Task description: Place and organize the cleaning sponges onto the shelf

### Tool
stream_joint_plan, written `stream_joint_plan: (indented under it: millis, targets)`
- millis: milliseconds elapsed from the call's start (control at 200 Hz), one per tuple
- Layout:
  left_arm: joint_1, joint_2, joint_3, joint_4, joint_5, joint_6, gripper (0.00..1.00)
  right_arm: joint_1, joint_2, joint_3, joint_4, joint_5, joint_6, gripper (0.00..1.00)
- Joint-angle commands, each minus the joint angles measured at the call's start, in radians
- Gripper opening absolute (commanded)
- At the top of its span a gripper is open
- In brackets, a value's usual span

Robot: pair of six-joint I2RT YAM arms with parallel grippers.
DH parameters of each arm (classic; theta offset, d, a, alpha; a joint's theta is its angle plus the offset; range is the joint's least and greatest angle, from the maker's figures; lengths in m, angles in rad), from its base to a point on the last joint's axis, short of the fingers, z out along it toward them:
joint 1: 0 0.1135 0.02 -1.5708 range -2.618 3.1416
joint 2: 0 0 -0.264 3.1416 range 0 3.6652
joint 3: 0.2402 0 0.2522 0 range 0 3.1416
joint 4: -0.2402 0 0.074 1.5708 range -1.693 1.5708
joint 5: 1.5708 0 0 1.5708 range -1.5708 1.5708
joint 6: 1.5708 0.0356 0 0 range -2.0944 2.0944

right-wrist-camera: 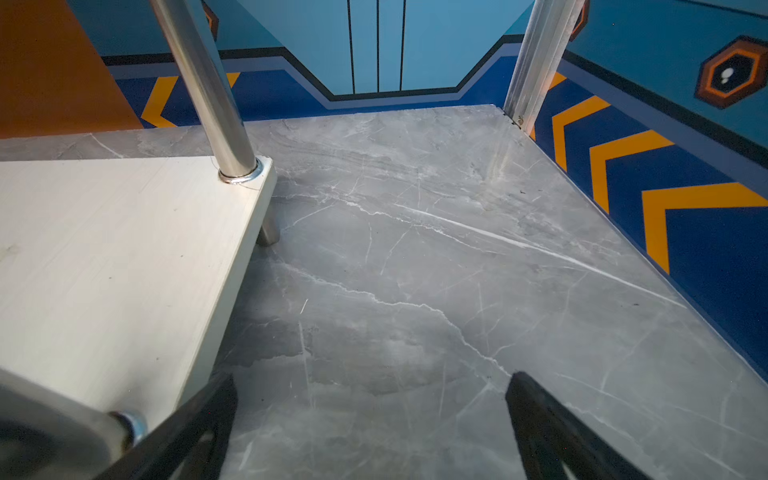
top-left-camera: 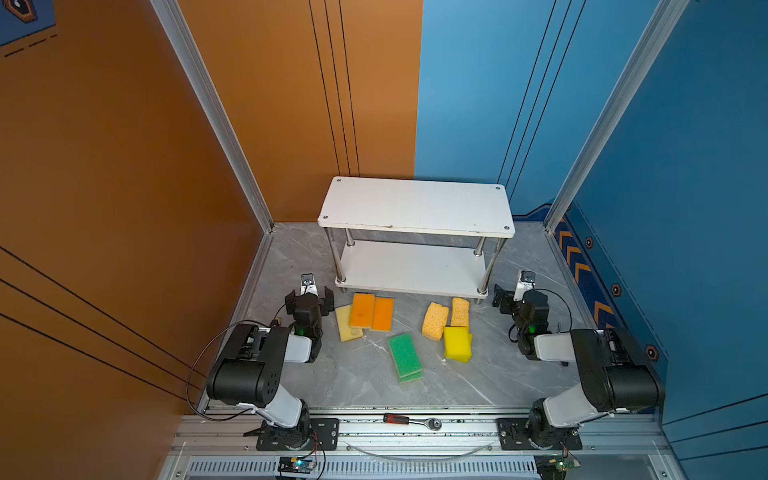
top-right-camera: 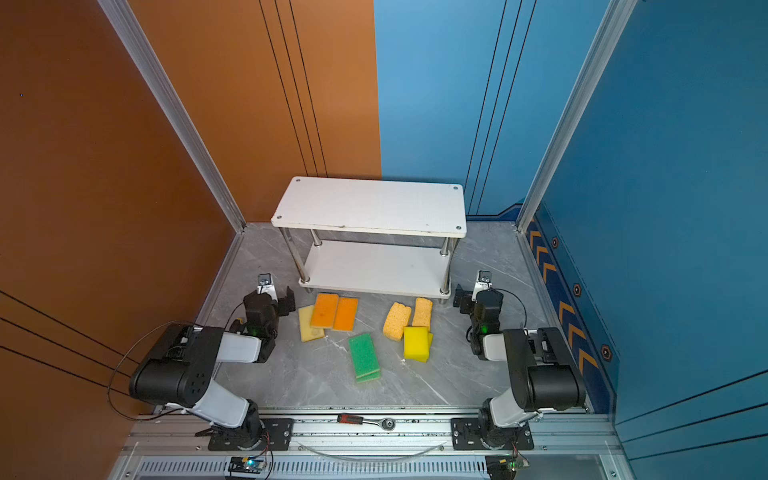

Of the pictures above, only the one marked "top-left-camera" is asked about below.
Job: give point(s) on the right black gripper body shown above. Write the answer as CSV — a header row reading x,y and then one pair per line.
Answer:
x,y
511,308

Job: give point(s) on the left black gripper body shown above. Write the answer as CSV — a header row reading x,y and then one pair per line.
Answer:
x,y
323,307

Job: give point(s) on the pale yellow sponge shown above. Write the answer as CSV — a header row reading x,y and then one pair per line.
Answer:
x,y
346,331

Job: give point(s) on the orange sponge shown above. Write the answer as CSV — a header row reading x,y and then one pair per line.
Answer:
x,y
383,314
362,311

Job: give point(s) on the tan cellulose sponge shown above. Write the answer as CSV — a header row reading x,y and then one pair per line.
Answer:
x,y
460,313
435,321

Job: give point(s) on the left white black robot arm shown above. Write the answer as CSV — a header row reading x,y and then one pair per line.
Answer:
x,y
247,372

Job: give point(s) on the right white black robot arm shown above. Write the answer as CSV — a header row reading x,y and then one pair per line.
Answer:
x,y
614,374

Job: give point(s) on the white two-tier shelf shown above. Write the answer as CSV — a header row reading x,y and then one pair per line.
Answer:
x,y
396,206

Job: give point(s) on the green sponge top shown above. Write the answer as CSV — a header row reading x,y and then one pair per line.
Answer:
x,y
404,355

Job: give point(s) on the green sponge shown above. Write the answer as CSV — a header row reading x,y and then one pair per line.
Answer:
x,y
411,377
404,355

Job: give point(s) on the green sponge bottom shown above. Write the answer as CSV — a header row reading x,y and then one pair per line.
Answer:
x,y
411,377

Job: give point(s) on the right green circuit board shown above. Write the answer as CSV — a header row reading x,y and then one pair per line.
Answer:
x,y
556,468

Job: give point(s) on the green circuit board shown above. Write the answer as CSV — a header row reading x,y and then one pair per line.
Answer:
x,y
556,468
297,467

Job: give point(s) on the left green circuit board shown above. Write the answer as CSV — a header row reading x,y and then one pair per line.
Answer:
x,y
297,467

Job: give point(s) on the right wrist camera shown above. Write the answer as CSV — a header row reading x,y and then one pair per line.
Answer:
x,y
525,282

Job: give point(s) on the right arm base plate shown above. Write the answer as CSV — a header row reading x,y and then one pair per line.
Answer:
x,y
522,434

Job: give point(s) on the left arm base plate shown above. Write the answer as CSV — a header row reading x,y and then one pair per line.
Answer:
x,y
322,433

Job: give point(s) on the red handled ratchet wrench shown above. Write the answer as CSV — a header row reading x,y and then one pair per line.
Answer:
x,y
433,424

